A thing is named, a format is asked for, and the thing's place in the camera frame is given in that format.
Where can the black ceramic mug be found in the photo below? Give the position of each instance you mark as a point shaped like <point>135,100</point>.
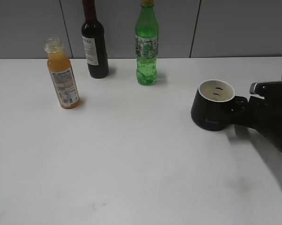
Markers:
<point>212,105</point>

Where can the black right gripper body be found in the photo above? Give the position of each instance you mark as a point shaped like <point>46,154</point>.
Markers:
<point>264,114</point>

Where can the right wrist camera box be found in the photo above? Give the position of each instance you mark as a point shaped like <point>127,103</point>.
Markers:
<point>264,89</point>

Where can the green plastic soda bottle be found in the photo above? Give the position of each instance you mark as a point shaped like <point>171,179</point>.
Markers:
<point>147,44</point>

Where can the orange juice bottle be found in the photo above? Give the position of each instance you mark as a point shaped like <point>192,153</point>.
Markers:
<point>61,73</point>

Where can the dark red wine bottle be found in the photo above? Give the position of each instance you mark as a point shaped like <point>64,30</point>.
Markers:
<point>94,42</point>

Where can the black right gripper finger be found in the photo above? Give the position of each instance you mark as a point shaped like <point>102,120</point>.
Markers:
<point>235,116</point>
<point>239,103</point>

